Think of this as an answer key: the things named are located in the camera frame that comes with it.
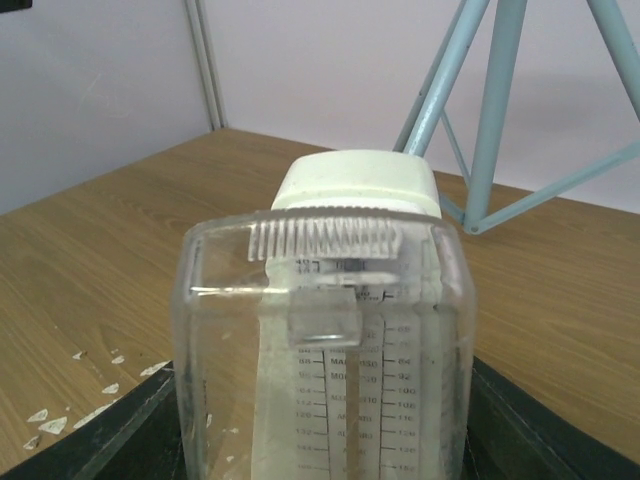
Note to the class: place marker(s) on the light blue music stand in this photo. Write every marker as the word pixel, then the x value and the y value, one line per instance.
pixel 428 112

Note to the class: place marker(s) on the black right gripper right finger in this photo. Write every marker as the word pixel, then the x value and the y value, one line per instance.
pixel 511 435

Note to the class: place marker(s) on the clear plastic metronome cover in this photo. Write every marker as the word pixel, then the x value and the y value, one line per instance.
pixel 323 343

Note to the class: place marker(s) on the white debris pile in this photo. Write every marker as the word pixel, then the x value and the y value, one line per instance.
pixel 59 395

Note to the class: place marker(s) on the white metronome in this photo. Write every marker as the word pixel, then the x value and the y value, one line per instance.
pixel 355 185

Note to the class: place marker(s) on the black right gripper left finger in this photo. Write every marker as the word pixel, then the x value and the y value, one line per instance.
pixel 138 437

